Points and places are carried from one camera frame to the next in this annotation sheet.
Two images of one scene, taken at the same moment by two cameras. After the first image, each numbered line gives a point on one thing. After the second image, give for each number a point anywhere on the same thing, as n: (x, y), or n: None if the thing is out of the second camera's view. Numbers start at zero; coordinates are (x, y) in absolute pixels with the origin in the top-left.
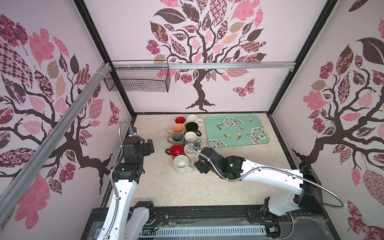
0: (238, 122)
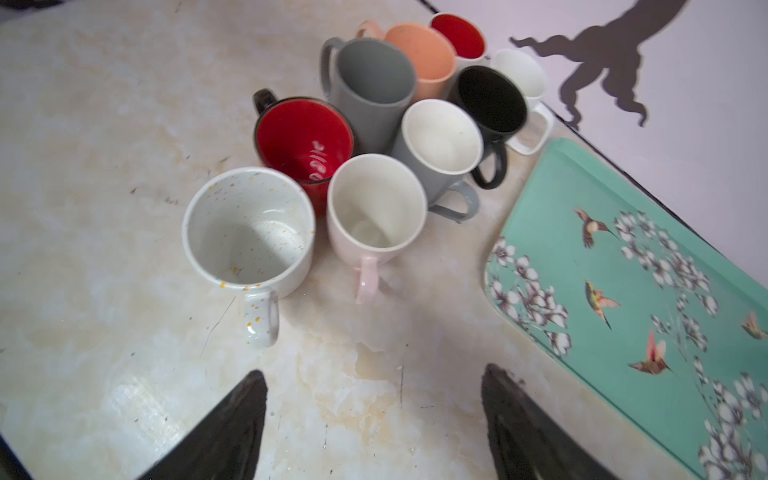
0: (645, 314)
